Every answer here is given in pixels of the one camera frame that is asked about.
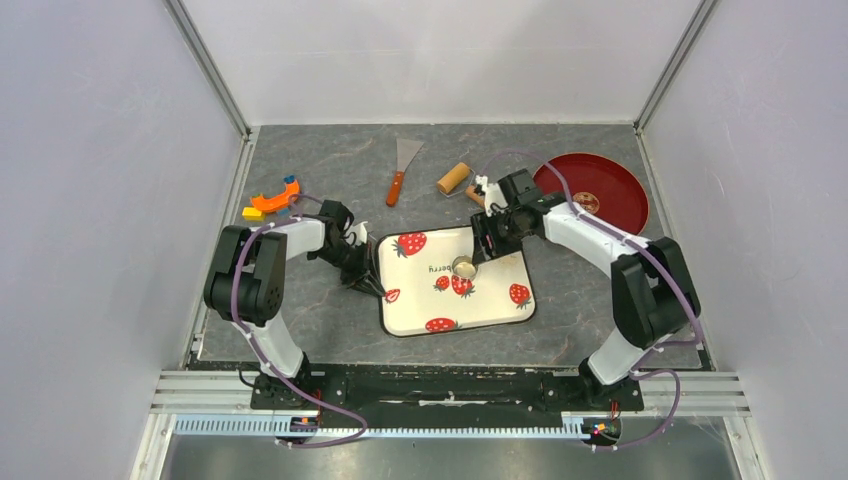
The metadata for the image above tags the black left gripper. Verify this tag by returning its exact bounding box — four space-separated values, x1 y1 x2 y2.
310 241 384 299

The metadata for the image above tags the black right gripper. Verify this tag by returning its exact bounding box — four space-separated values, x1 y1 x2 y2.
472 208 531 266

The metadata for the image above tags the beige dough piece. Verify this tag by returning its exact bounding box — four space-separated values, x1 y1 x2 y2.
454 262 476 279

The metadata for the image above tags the white strawberry print tray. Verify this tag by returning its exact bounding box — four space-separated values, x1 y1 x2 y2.
375 226 536 338

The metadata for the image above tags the wooden dough roller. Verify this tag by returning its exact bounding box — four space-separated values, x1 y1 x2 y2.
436 162 485 207

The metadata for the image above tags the metal scraper with wooden handle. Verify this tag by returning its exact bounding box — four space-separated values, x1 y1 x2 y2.
385 138 424 207

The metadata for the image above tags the dark red round plate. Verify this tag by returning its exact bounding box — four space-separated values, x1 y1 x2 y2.
549 152 650 235

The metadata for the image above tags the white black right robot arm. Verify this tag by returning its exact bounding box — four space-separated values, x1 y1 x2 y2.
471 169 702 408

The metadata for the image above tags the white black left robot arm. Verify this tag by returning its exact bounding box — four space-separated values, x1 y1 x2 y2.
203 200 385 408

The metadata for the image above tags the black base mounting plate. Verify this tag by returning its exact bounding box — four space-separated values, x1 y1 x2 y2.
241 363 644 428

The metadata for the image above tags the orange curved toy block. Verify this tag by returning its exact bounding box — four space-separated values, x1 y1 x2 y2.
250 177 301 214

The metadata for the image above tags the yellow toy block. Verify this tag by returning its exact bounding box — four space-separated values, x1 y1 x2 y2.
241 207 266 222

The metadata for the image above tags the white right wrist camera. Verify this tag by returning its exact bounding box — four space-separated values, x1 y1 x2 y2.
474 175 508 217

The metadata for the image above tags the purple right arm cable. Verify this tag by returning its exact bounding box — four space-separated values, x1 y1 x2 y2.
478 149 705 453

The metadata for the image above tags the light blue slotted cable duct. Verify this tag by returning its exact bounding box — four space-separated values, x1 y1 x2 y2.
173 414 590 440

